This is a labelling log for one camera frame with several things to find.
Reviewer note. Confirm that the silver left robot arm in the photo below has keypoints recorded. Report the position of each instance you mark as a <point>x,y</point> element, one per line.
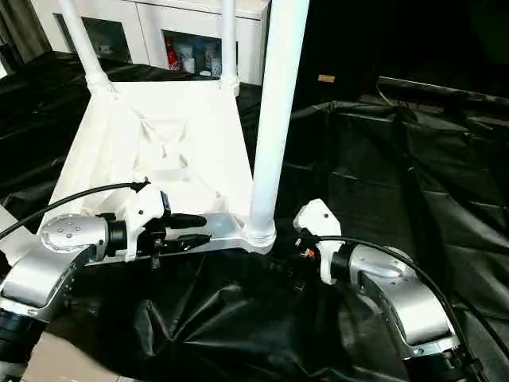
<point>56,255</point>

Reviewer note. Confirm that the black plastic mat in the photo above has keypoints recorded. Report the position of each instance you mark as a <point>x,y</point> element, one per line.
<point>429,199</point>

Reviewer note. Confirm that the red carton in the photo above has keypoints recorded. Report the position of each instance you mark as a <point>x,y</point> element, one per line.
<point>169,54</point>

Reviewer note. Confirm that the white cabinet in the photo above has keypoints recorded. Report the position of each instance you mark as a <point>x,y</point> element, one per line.
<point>143,20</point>

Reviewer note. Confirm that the grey metal bar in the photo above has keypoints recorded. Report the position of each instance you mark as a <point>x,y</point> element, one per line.
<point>445,87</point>

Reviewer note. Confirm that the grey curtain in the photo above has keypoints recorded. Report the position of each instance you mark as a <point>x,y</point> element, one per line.
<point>17,32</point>

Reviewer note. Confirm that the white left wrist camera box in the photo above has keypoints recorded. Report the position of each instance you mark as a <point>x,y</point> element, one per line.
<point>143,211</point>

